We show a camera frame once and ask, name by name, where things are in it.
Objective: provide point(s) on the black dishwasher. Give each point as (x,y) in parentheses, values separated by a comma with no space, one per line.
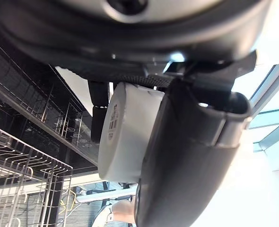
(52,151)

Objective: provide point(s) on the window frame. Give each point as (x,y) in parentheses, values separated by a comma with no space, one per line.
(267,94)

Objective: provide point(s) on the white table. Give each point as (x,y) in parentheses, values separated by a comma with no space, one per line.
(106,196)

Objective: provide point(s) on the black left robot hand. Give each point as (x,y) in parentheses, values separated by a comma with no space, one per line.
(182,151)

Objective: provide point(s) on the white ceramic cup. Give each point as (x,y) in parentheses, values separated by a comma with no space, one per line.
(127,144)

